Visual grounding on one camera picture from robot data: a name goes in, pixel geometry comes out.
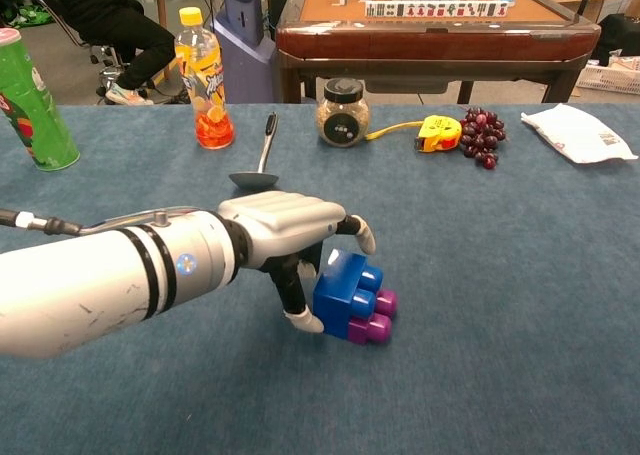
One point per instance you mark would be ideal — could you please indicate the yellow tape measure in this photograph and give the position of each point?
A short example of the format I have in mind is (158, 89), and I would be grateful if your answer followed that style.
(440, 132)

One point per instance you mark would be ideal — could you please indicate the glass jar black lid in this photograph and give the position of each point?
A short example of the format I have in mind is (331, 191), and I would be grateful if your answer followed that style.
(342, 117)

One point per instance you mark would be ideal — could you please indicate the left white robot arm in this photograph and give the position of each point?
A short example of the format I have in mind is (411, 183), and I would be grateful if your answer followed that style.
(100, 285)

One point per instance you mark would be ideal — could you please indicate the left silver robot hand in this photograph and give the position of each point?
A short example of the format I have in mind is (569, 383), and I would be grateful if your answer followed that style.
(285, 217)

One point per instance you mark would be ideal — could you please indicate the green chips can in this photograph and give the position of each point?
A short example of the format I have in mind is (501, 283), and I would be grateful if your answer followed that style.
(35, 105)

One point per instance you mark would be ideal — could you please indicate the office stool with wheels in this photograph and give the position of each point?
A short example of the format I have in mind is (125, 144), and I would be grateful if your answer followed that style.
(107, 70)

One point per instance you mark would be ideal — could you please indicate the seated person in black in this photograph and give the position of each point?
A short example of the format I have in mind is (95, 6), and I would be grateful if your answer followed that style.
(125, 30)

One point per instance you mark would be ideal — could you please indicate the white plastic basket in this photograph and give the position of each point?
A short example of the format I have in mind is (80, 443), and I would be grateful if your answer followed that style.
(610, 80)

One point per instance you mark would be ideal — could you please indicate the brown mahjong table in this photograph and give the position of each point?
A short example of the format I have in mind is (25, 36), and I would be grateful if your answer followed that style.
(430, 45)

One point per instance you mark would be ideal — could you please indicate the bunch of dark grapes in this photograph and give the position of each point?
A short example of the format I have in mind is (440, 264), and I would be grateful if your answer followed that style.
(480, 135)

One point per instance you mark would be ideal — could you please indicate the black bag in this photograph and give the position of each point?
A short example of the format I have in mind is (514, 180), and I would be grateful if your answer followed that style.
(620, 37)

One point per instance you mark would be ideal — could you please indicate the blue-grey machine pedestal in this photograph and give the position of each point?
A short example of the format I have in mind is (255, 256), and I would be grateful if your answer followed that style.
(245, 50)

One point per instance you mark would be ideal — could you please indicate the blue purple toy block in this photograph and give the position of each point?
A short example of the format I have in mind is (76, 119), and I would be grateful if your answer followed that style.
(340, 295)

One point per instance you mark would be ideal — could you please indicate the blue felt table cloth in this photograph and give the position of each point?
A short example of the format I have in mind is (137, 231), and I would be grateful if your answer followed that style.
(450, 300)

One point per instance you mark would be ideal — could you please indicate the purple toy brick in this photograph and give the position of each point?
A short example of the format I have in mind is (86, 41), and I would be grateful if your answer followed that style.
(375, 327)

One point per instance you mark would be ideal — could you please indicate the orange drink bottle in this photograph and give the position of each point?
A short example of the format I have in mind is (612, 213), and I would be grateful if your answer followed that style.
(205, 85)

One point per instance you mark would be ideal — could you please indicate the row of mahjong tiles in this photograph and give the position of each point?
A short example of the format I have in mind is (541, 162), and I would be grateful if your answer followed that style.
(435, 9)

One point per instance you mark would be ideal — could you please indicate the white plastic packet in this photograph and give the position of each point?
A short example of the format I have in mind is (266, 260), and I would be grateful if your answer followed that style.
(575, 132)

